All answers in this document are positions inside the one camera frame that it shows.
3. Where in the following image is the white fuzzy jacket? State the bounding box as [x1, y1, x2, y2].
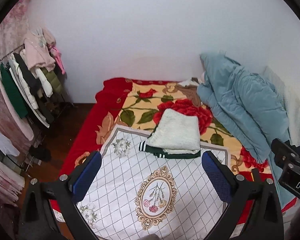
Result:
[141, 108, 200, 158]

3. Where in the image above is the clothes rack with garments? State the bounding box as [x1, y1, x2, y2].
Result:
[0, 27, 65, 157]

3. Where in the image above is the white diamond-pattern mat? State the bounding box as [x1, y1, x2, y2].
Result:
[77, 125, 226, 239]

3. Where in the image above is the white textured mattress pad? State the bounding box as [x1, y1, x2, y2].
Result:
[262, 66, 300, 145]

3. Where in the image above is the folded dark green sweater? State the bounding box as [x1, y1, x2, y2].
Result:
[138, 120, 200, 159]

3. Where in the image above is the blue quilted duvet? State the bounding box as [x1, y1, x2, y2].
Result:
[197, 53, 294, 207]

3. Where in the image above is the red floral blanket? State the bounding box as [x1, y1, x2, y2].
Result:
[50, 77, 298, 225]

